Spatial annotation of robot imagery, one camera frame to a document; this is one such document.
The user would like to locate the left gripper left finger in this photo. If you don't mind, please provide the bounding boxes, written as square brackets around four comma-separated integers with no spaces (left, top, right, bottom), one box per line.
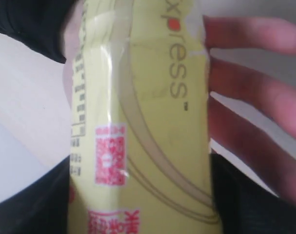
[0,158,70,234]

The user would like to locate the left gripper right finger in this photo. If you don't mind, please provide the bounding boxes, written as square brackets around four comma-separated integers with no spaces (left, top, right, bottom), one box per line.
[211,154,296,234]

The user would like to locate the yellow tea bottle red cap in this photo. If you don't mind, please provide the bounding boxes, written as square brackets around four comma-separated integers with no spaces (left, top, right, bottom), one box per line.
[67,0,223,234]

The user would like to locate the black sleeved forearm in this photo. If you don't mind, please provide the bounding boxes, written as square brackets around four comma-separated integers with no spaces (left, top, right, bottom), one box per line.
[0,0,84,64]

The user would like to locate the person's open bare hand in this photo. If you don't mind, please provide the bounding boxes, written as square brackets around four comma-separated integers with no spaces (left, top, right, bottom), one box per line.
[204,16,296,206]

